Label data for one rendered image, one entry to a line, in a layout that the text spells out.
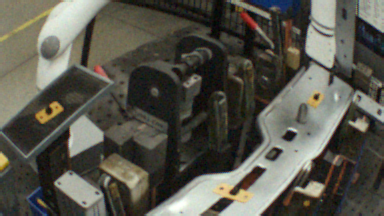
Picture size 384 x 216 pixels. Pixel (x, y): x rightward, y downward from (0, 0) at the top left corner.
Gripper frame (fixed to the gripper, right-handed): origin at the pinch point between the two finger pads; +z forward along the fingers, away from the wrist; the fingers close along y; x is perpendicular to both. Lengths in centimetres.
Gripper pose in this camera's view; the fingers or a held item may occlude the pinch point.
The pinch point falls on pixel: (319, 74)
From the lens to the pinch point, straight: 178.6
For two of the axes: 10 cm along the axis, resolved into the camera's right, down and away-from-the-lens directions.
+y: 8.3, 3.9, -3.9
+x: 5.3, -4.1, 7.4
